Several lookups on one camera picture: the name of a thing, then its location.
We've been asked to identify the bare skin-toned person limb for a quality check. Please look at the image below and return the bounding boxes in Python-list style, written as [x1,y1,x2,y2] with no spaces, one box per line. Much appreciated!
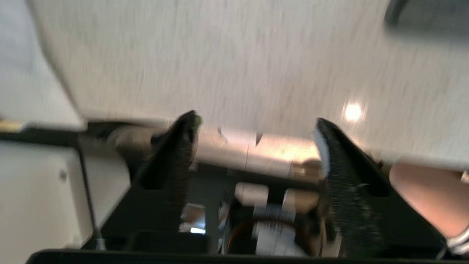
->
[389,162,469,241]

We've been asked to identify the white cabinet front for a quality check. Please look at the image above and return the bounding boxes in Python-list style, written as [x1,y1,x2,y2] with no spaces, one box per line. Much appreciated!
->
[0,142,96,264]

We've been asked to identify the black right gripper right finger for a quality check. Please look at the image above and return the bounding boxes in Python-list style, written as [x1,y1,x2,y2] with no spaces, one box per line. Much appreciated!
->
[313,117,446,257]

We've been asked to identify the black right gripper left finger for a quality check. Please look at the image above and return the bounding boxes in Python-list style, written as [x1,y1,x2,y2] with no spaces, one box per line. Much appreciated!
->
[101,110,201,235]

